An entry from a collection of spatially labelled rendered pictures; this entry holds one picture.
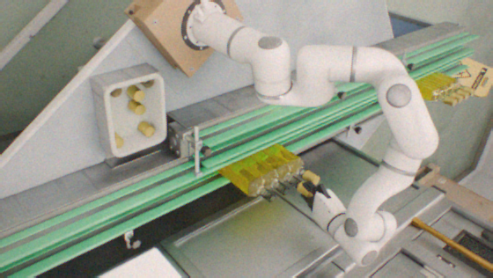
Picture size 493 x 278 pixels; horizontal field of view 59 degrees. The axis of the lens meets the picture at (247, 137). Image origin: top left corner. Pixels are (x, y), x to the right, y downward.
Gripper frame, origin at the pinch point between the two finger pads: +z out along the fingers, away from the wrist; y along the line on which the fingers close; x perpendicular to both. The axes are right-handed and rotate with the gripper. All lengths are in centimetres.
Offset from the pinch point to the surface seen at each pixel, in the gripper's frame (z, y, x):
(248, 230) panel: 3.9, -12.5, 17.9
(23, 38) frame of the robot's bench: 84, 28, 69
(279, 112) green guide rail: 25.8, 13.8, -3.0
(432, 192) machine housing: -5, -13, -51
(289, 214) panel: 5.1, -12.5, 2.6
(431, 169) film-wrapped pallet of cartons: 202, -229, -345
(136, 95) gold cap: 27, 28, 43
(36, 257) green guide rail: 8, -3, 76
